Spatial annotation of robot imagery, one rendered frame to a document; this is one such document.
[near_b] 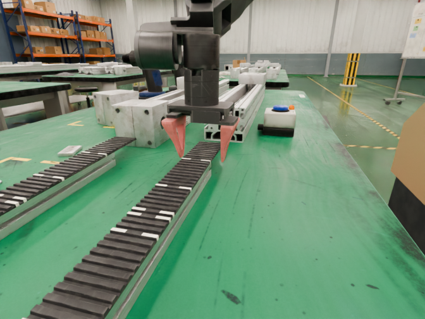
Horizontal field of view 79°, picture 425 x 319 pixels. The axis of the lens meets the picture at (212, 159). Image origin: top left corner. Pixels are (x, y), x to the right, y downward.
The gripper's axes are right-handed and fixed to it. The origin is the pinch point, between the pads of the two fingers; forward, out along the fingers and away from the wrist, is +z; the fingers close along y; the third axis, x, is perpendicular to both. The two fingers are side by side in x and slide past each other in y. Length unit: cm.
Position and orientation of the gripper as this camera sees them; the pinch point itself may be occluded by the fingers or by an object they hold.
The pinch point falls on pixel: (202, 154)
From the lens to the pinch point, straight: 46.6
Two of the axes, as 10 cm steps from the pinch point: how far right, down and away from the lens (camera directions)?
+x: -2.6, 3.5, -9.0
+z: -0.1, 9.3, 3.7
